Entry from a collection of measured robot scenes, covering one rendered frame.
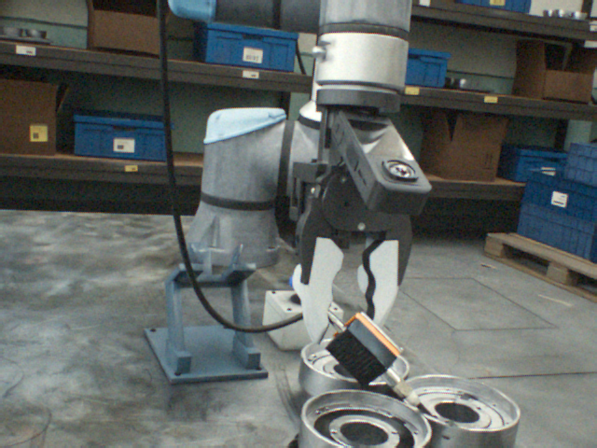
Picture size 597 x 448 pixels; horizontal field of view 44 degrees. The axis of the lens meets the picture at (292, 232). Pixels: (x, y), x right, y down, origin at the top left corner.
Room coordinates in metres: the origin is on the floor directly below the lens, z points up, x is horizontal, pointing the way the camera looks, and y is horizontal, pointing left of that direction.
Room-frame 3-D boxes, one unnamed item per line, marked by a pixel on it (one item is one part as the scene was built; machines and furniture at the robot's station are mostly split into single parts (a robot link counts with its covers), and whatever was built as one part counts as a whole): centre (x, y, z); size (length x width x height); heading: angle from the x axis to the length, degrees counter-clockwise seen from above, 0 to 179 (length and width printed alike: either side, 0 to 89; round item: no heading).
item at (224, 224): (1.13, 0.09, 0.85); 0.15 x 0.15 x 0.10
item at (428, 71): (4.71, -0.51, 1.11); 0.52 x 0.38 x 0.22; 111
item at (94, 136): (4.12, 1.01, 0.56); 0.52 x 0.38 x 0.22; 108
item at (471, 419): (0.61, -0.16, 0.82); 0.10 x 0.10 x 0.04
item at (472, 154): (4.89, -1.01, 0.67); 0.52 x 0.43 x 0.43; 111
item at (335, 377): (0.67, -0.07, 0.82); 0.10 x 0.10 x 0.04
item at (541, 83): (5.11, -1.60, 1.19); 0.45 x 0.40 x 0.37; 106
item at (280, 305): (0.82, -0.02, 0.82); 0.08 x 0.07 x 0.05; 21
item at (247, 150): (1.13, 0.08, 0.97); 0.13 x 0.12 x 0.14; 89
